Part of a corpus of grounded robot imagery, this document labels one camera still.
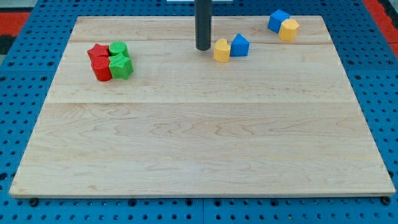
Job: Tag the yellow heart block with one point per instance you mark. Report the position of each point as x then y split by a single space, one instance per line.
221 51

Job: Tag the red star block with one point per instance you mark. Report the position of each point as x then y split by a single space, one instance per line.
98 51

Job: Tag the yellow hexagon block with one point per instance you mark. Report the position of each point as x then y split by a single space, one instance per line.
288 30

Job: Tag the red cylinder block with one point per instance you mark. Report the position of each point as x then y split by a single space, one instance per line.
100 66

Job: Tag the blue triangle block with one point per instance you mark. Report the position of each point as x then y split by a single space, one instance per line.
239 46

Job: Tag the green cylinder block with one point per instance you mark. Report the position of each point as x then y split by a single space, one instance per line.
118 47

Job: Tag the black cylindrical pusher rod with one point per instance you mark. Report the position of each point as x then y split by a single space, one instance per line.
202 24

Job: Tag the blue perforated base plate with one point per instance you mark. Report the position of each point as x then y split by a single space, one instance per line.
31 62

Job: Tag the blue cube block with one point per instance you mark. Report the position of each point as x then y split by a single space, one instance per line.
276 19

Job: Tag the wooden board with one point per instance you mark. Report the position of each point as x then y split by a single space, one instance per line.
282 121

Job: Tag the green star block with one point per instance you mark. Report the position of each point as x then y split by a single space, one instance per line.
120 66

